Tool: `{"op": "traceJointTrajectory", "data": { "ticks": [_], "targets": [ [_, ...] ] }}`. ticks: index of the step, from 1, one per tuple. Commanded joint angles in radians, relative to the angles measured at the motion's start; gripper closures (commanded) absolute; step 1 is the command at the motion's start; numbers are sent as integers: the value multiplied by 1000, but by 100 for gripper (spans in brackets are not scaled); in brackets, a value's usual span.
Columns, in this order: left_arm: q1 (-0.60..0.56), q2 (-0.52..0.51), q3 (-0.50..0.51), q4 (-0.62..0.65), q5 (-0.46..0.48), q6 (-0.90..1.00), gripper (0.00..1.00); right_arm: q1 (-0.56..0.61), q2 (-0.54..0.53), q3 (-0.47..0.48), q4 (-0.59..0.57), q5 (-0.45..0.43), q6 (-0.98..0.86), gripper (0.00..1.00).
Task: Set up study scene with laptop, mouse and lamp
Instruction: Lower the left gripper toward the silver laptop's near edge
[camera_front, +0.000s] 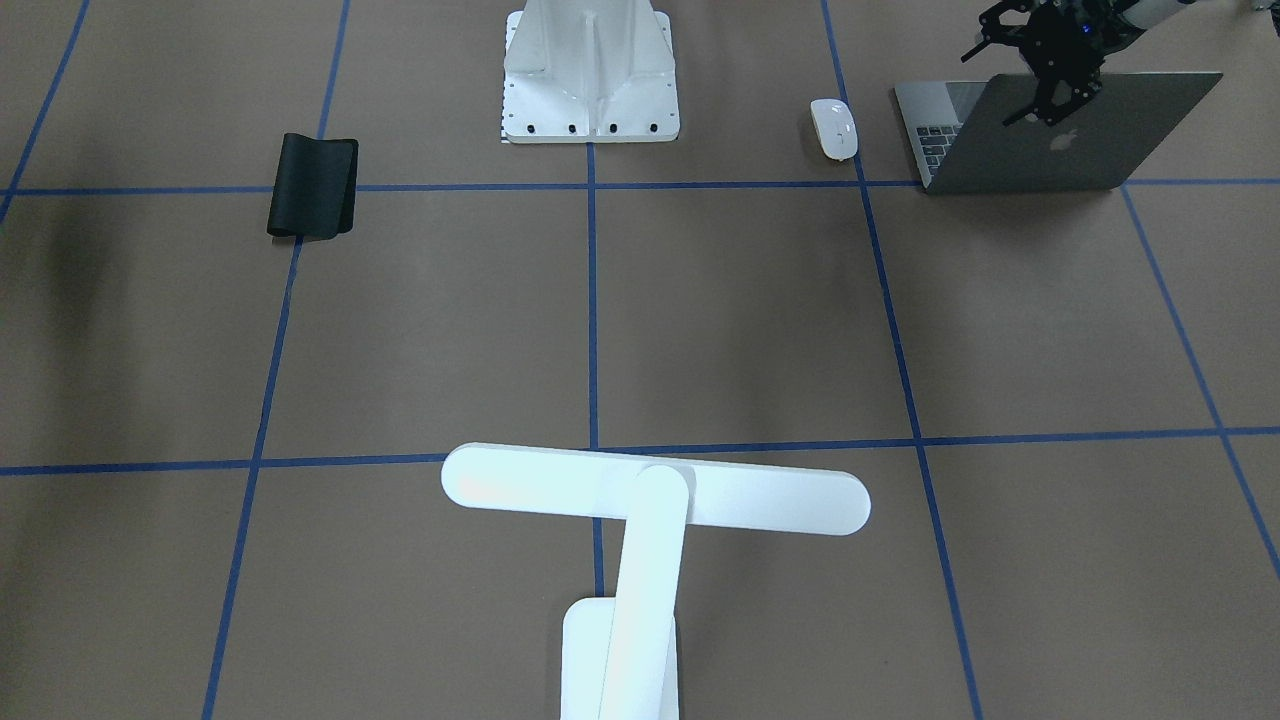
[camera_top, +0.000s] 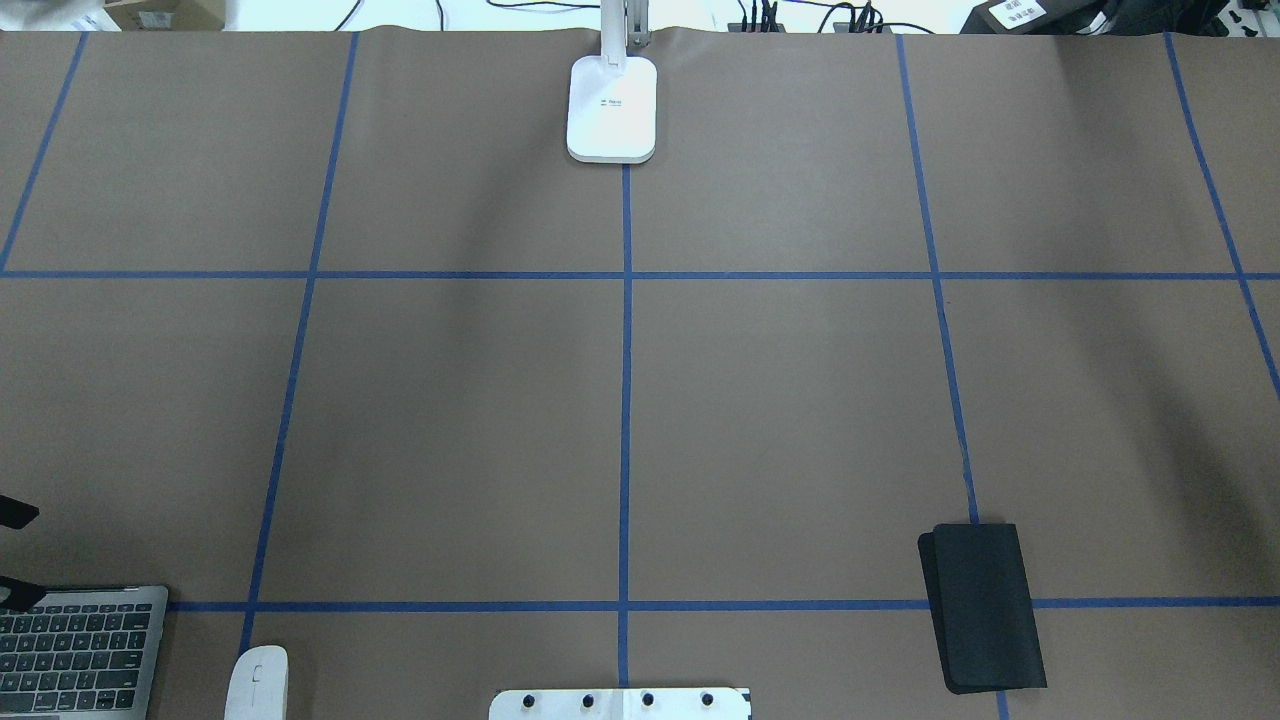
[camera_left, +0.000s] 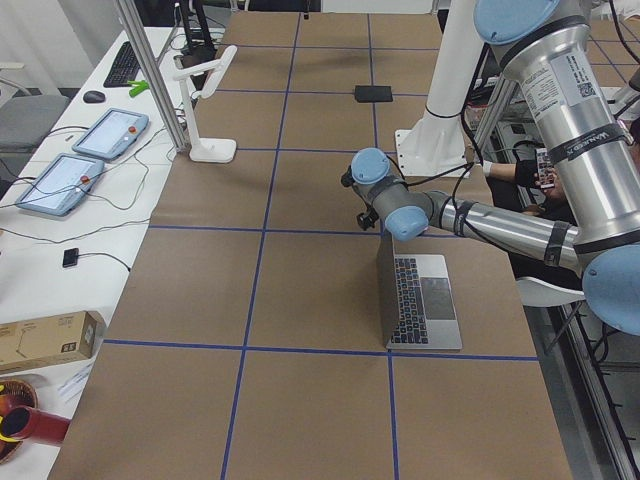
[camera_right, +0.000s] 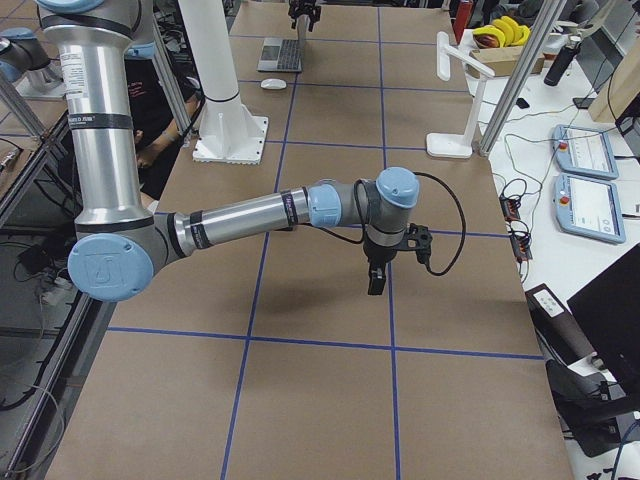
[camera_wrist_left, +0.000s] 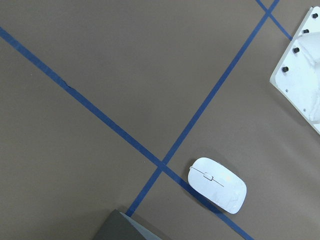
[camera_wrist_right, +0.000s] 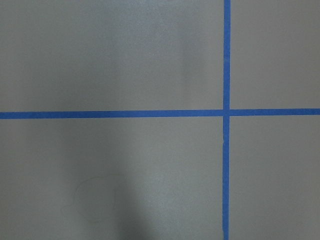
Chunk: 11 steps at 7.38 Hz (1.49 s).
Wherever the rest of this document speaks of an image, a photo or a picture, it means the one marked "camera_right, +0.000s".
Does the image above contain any black water bottle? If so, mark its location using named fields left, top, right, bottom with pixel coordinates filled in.
left=544, top=35, right=582, bottom=86

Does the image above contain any grey laptop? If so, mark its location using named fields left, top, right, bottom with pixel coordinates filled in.
left=257, top=15, right=309, bottom=73

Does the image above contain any aluminium frame post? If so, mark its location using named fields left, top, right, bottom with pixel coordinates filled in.
left=478, top=0, right=566, bottom=157

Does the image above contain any white desk lamp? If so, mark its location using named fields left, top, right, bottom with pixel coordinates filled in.
left=425, top=31, right=496, bottom=160

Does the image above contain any black monitor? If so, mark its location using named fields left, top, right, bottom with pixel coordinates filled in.
left=568, top=246, right=639, bottom=392

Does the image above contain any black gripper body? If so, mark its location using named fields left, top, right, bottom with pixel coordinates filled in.
left=363, top=238, right=397, bottom=270
left=288, top=0, right=321, bottom=31

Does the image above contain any white computer mouse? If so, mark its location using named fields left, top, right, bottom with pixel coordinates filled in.
left=260, top=78, right=287, bottom=90

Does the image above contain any teach pendant tablet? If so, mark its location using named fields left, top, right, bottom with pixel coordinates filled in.
left=552, top=124, right=619, bottom=180
left=553, top=173, right=626, bottom=244

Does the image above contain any far teach pendant tablet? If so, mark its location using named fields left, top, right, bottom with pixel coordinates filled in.
left=552, top=124, right=619, bottom=180

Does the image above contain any seated person in black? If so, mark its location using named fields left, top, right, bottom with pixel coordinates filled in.
left=125, top=60, right=183, bottom=200

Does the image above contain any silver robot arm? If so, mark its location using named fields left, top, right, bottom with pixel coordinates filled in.
left=39, top=1, right=430, bottom=302
left=1, top=1, right=156, bottom=99

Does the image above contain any near teach pendant tablet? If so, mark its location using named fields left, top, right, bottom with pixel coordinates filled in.
left=553, top=173, right=626, bottom=244

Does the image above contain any black camera cable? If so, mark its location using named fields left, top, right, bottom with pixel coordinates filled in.
left=319, top=172, right=468, bottom=277

